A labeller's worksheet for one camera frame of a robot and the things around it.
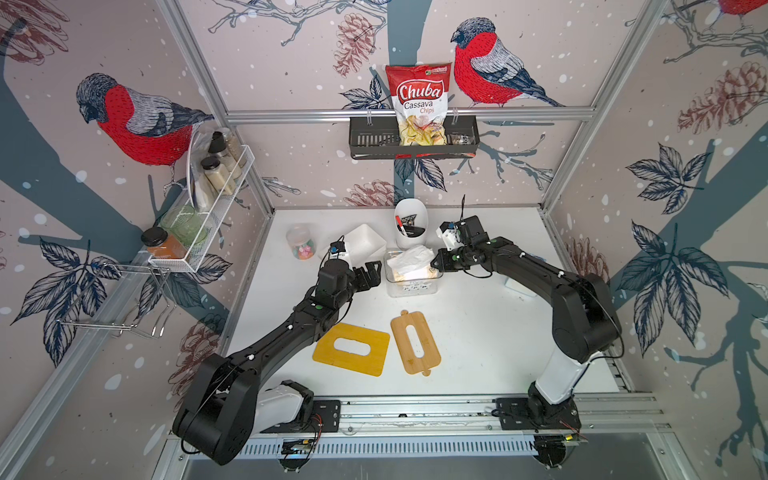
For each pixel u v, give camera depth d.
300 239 1.01
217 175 0.76
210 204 0.72
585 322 0.48
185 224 0.71
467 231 0.74
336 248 0.74
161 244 0.59
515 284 0.61
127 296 0.57
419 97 0.80
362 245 1.07
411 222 1.07
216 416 0.40
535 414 0.66
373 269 0.76
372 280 0.76
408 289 0.92
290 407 0.61
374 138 0.95
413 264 0.88
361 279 0.75
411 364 0.81
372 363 0.83
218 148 0.79
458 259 0.78
